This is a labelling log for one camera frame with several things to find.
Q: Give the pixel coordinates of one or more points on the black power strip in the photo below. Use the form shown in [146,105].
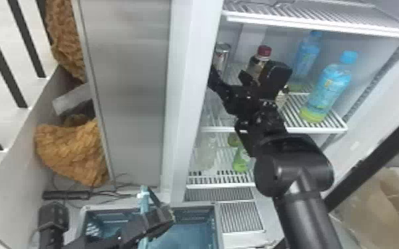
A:
[65,195]

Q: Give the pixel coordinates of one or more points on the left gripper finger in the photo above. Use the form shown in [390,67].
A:
[161,217]

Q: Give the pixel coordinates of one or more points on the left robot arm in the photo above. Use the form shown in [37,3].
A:
[51,222]

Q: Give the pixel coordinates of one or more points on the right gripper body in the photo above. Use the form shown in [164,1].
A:
[246,100]

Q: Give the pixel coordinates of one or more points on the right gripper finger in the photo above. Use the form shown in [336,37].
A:
[250,79]
[220,87]

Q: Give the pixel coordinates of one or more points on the brown bottle with red cap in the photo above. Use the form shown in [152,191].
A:
[264,52]

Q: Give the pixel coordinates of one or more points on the green bottle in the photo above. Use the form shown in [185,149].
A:
[240,163]
[233,140]

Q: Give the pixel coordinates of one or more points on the silver can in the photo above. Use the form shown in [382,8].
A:
[221,57]

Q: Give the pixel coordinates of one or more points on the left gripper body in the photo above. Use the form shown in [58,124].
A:
[137,229]

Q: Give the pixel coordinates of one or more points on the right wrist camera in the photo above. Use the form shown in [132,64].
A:
[276,78]

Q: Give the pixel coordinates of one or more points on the white fridge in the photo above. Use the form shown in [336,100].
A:
[133,87]

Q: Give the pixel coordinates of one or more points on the blue bottle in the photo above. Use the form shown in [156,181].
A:
[305,59]
[326,88]

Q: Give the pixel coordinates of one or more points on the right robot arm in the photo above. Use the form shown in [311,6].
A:
[300,208]

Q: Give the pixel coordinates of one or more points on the clear bottle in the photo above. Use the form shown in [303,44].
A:
[204,153]

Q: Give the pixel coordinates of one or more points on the blue basket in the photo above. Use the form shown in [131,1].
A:
[192,236]

